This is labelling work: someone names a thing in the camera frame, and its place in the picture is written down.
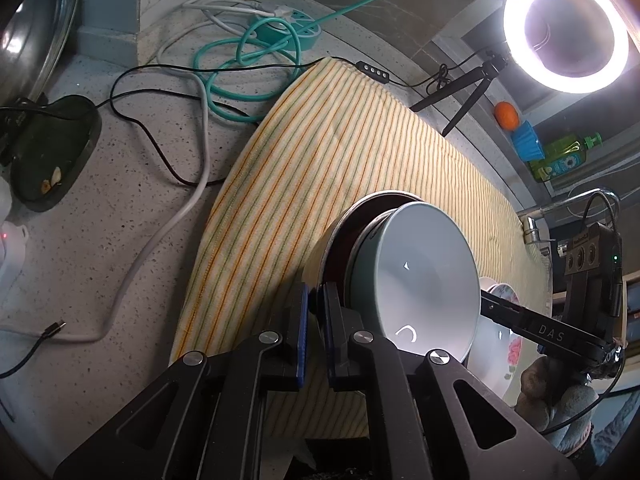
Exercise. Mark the large steel bowl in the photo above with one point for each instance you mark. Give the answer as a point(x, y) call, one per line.
point(320, 260)

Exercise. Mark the orange tangerine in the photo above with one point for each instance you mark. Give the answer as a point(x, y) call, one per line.
point(506, 116)

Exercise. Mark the yellow striped cloth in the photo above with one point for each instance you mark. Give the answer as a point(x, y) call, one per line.
point(300, 160)

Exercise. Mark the pink rose deep plate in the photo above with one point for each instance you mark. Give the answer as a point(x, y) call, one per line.
point(492, 360)

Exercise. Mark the light blue ceramic bowl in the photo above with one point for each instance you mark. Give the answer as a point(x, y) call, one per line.
point(425, 280)

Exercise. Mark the person's right hand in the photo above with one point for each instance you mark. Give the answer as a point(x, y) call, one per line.
point(560, 405)

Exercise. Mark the teal round power strip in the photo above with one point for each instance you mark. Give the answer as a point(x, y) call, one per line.
point(270, 27)

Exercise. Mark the white power strip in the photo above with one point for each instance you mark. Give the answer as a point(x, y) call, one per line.
point(10, 255)

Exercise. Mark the red steel bowl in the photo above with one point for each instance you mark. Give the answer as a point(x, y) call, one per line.
point(357, 230)

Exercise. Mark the black mini tripod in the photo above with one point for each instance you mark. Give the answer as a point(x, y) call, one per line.
point(450, 87)

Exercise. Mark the blue ribbed cup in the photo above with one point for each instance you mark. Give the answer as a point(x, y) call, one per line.
point(527, 142)

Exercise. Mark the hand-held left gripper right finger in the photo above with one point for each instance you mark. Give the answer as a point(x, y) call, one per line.
point(331, 340)

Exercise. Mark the steel faucet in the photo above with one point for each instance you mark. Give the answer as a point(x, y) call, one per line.
point(532, 230)

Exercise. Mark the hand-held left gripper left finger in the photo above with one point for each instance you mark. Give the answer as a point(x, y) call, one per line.
point(301, 340)

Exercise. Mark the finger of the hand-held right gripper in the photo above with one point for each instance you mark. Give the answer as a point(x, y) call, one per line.
point(502, 312)

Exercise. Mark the steel pot lid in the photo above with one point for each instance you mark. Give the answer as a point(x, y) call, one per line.
point(30, 25)

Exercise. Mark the dark green dish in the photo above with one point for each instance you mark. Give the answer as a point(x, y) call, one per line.
point(55, 150)

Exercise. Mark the green dish soap bottle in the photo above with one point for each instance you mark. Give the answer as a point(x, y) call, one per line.
point(560, 160)

